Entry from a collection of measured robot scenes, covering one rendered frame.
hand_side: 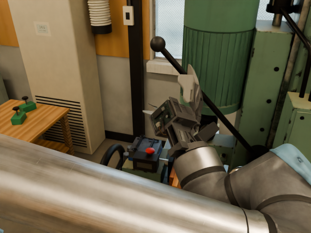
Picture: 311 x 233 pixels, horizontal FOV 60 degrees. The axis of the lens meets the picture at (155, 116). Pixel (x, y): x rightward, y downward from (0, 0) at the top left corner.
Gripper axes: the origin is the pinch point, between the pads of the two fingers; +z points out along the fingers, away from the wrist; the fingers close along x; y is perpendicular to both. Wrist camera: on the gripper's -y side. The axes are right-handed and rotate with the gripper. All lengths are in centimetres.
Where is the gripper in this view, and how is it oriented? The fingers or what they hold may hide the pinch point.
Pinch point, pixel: (169, 85)
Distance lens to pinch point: 66.5
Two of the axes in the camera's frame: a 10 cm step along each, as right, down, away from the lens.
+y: -7.2, -1.9, -6.6
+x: -6.3, 5.8, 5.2
